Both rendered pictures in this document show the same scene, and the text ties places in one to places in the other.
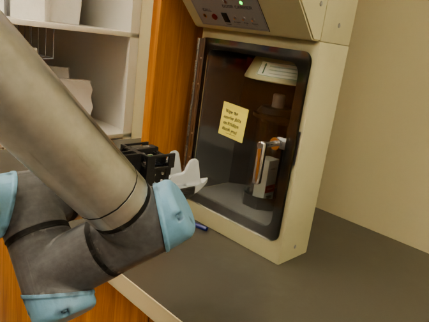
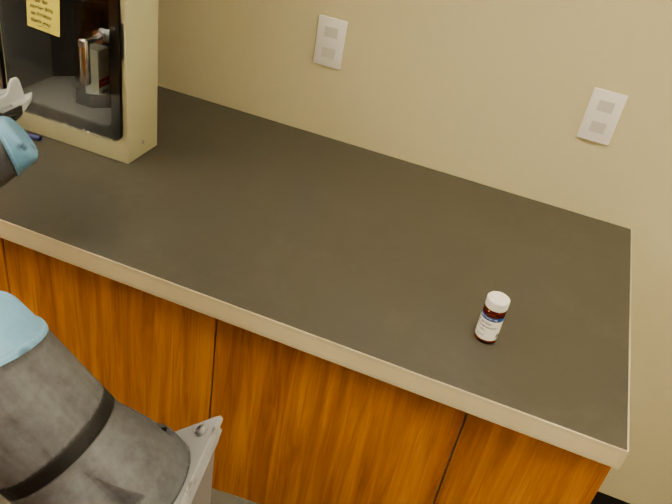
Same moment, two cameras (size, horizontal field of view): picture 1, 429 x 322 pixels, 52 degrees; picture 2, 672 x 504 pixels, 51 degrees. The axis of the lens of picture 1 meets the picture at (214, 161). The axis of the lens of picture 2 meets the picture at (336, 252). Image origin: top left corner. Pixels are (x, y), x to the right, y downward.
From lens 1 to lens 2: 0.56 m
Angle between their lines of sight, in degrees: 31
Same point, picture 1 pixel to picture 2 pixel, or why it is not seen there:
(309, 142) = (135, 32)
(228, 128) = (39, 19)
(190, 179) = (15, 98)
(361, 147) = (205, 12)
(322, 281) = (174, 172)
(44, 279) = not seen: outside the picture
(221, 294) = (74, 203)
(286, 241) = (132, 139)
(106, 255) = not seen: outside the picture
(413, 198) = (265, 67)
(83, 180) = not seen: outside the picture
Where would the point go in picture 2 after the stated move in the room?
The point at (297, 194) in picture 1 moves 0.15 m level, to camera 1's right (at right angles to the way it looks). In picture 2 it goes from (133, 88) to (207, 88)
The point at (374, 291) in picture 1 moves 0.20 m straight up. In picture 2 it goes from (224, 171) to (231, 83)
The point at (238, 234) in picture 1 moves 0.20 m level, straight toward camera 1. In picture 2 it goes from (79, 139) to (80, 187)
